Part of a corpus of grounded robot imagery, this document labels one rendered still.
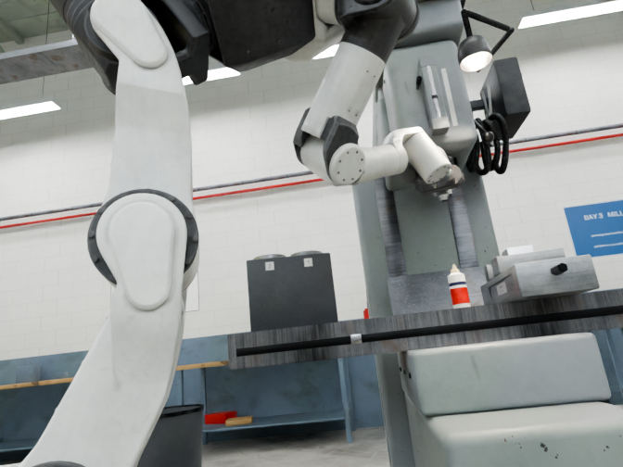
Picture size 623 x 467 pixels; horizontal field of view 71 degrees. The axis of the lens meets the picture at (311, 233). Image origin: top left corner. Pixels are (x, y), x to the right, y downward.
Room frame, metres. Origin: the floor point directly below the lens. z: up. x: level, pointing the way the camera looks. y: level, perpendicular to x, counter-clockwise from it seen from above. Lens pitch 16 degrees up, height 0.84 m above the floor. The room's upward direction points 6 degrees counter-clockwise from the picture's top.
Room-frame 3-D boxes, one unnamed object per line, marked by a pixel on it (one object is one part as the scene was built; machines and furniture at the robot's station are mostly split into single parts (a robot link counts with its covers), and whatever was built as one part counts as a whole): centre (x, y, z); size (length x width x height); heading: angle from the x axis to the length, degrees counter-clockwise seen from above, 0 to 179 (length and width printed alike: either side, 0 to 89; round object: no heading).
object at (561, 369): (1.11, -0.36, 0.76); 0.50 x 0.35 x 0.12; 174
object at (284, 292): (1.17, 0.07, 1.00); 0.22 x 0.12 x 0.20; 94
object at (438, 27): (1.15, -0.37, 1.68); 0.34 x 0.24 x 0.10; 174
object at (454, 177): (1.02, -0.32, 1.24); 0.13 x 0.12 x 0.10; 66
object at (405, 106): (1.11, -0.36, 1.47); 0.21 x 0.19 x 0.32; 84
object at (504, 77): (1.37, -0.72, 1.62); 0.20 x 0.09 x 0.21; 174
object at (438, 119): (1.00, -0.35, 1.45); 0.04 x 0.04 x 0.21; 84
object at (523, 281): (1.06, -0.51, 0.96); 0.35 x 0.15 x 0.11; 172
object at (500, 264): (1.04, -0.50, 0.99); 0.15 x 0.06 x 0.04; 82
